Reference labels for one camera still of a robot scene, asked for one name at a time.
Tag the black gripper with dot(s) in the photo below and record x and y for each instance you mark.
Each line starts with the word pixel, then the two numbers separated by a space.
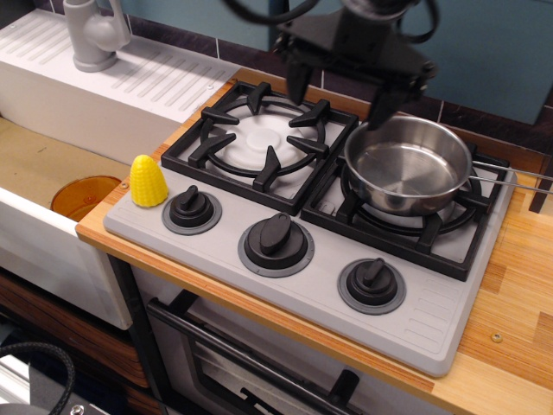
pixel 363 40

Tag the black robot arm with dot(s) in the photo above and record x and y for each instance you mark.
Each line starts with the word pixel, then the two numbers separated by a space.
pixel 363 41

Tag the stainless steel pan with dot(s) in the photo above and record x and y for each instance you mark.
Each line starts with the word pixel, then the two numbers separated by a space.
pixel 411 166

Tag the black left burner grate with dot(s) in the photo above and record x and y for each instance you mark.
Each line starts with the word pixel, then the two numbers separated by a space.
pixel 257 144

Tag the black burner grate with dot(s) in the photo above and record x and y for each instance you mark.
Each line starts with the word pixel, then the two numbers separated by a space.
pixel 257 144
pixel 456 241

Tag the grey toy stove top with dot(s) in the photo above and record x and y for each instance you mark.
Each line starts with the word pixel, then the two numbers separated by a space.
pixel 424 332

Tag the black middle stove knob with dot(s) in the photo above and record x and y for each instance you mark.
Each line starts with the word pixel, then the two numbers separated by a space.
pixel 277 247

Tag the black stove knob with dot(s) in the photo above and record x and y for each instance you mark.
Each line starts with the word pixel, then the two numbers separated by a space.
pixel 191 212
pixel 372 287
pixel 277 247

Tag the black right burner grate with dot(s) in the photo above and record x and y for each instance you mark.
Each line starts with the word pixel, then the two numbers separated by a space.
pixel 456 241

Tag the black left stove knob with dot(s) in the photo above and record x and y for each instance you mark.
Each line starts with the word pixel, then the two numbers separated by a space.
pixel 191 212

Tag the black right stove knob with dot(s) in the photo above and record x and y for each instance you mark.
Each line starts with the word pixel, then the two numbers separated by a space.
pixel 372 287

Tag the yellow toy corn cob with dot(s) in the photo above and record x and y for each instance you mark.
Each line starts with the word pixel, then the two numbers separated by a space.
pixel 148 187

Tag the grey toy faucet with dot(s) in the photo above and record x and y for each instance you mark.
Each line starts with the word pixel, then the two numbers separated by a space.
pixel 95 38

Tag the white toy sink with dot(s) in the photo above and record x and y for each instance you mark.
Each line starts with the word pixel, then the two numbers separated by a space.
pixel 59 124

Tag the orange plastic bowl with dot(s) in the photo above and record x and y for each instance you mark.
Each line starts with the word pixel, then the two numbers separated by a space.
pixel 78 198

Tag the toy oven door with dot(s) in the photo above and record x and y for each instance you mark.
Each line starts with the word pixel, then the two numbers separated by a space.
pixel 223 371

